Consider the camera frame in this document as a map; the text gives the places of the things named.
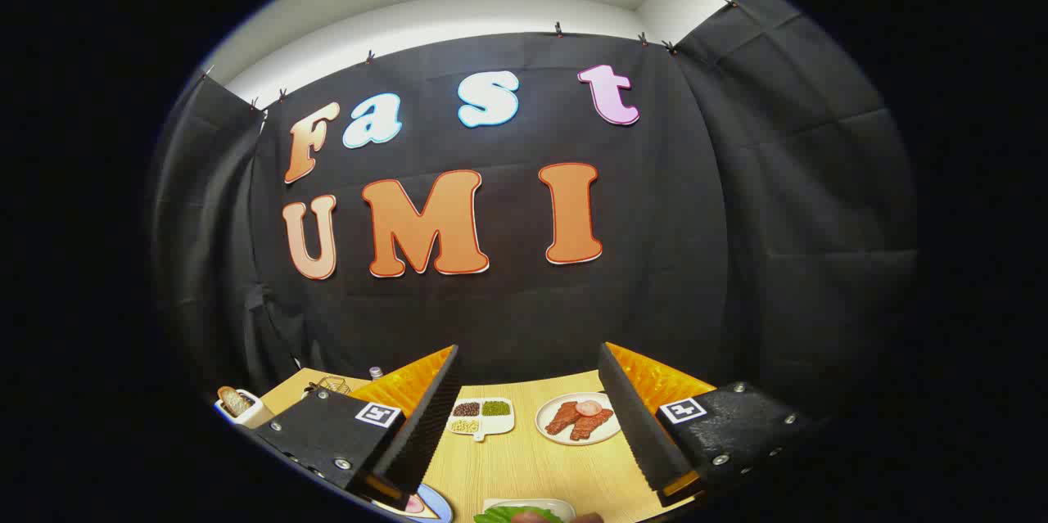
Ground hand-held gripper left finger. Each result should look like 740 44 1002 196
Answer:
250 345 461 512

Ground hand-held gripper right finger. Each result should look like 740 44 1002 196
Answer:
598 341 820 507

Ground green lettuce leaf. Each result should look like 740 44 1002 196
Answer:
473 506 566 523

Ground brown meat slice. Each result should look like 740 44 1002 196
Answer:
544 402 582 435
569 410 615 441

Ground white divided tray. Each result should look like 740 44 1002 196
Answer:
448 398 515 442

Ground blue plate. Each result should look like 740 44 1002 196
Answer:
393 484 454 523

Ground white oval plate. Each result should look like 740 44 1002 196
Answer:
535 392 623 446

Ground white square plate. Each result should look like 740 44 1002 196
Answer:
483 498 578 523

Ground white toaster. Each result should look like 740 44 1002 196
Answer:
215 386 275 428

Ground row of black cloth clips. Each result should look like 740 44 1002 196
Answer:
201 0 738 110

